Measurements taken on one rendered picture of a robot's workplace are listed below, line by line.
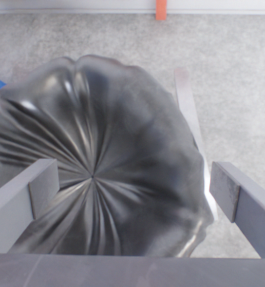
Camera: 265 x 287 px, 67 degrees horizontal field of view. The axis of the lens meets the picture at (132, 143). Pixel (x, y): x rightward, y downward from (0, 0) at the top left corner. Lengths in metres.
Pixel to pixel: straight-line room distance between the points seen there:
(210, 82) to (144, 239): 0.92
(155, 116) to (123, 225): 0.24
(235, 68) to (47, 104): 0.98
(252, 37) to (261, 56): 0.12
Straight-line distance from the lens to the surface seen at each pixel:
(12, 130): 0.51
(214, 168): 0.16
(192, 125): 0.51
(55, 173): 0.17
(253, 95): 1.19
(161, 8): 1.26
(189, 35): 1.28
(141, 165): 0.47
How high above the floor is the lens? 1.02
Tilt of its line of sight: 79 degrees down
